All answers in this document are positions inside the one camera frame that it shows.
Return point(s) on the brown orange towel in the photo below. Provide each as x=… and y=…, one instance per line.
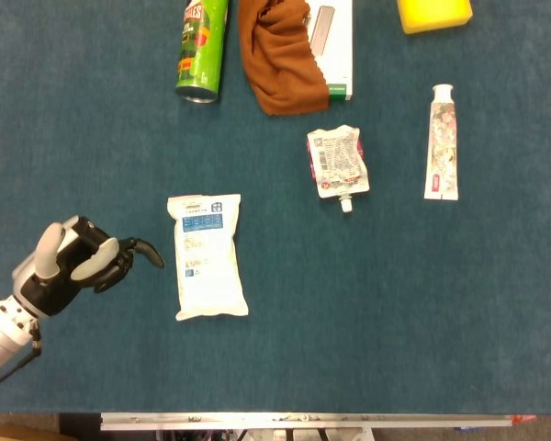
x=284, y=59

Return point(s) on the white blue-labelled pouch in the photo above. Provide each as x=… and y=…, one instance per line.
x=209, y=262

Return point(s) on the floral white toothpaste tube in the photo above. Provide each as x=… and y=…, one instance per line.
x=442, y=147

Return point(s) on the crumpled white spout pouch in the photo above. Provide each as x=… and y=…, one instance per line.
x=340, y=161

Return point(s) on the green Pringles can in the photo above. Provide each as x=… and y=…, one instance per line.
x=202, y=50

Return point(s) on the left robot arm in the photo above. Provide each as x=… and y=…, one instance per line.
x=2, y=331

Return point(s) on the blue felt table cloth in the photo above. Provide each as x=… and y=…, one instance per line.
x=326, y=298

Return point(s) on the silver metal rail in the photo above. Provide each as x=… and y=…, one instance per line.
x=303, y=420

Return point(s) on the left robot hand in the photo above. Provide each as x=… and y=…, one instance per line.
x=73, y=262

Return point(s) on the yellow sponge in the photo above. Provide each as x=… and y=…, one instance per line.
x=434, y=14

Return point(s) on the white box with green stripe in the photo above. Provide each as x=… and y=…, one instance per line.
x=337, y=46

